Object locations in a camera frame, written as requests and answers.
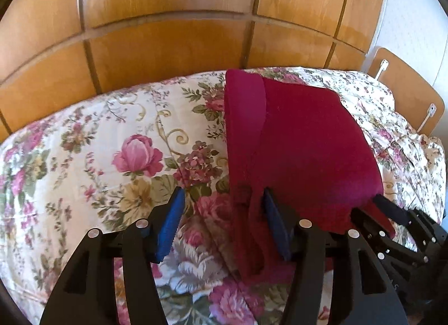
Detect wooden wardrobe doors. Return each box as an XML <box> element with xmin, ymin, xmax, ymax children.
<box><xmin>1</xmin><ymin>0</ymin><xmax>383</xmax><ymax>137</ymax></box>

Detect floral bed quilt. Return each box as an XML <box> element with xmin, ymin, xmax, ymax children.
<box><xmin>1</xmin><ymin>67</ymin><xmax>447</xmax><ymax>324</ymax></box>

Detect dark red sweater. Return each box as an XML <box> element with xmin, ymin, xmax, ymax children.
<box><xmin>224</xmin><ymin>69</ymin><xmax>395</xmax><ymax>284</ymax></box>

